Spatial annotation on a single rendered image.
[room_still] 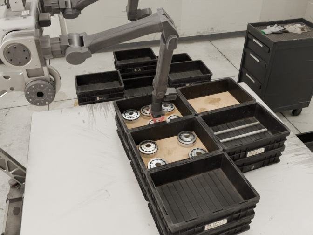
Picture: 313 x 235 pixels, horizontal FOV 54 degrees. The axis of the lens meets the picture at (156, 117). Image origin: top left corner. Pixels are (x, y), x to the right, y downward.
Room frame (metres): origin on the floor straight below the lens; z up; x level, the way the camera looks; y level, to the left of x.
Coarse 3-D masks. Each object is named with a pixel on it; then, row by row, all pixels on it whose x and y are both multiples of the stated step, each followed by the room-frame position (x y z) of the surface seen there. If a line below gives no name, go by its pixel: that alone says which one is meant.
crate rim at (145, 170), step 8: (176, 120) 1.31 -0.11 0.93; (200, 120) 1.31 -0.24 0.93; (144, 128) 1.24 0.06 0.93; (128, 136) 1.18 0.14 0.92; (216, 144) 1.12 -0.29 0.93; (136, 152) 1.06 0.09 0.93; (208, 152) 1.06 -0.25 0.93; (184, 160) 1.00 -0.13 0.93; (144, 168) 0.95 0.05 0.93; (152, 168) 0.95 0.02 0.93
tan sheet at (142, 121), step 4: (176, 108) 1.56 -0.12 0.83; (176, 112) 1.51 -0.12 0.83; (140, 116) 1.48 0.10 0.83; (168, 116) 1.48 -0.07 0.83; (140, 120) 1.43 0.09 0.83; (144, 120) 1.43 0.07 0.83; (148, 120) 1.43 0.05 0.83; (164, 120) 1.43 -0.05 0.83; (128, 124) 1.39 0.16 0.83; (132, 124) 1.39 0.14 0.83; (136, 124) 1.39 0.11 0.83; (140, 124) 1.39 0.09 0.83; (144, 124) 1.39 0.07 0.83; (128, 128) 1.36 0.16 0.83
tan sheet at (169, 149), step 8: (176, 136) 1.29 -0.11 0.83; (160, 144) 1.23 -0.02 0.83; (168, 144) 1.23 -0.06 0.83; (176, 144) 1.23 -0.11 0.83; (200, 144) 1.23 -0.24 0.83; (160, 152) 1.16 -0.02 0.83; (168, 152) 1.16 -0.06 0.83; (176, 152) 1.16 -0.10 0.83; (184, 152) 1.16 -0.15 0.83; (144, 160) 1.10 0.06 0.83; (168, 160) 1.10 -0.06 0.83; (176, 160) 1.10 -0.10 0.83
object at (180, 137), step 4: (180, 132) 1.28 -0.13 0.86; (184, 132) 1.29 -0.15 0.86; (188, 132) 1.29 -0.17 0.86; (192, 132) 1.28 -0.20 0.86; (180, 136) 1.25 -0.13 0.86; (192, 136) 1.25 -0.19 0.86; (180, 140) 1.22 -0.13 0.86; (184, 140) 1.22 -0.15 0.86; (188, 140) 1.22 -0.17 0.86; (192, 140) 1.22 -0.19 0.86
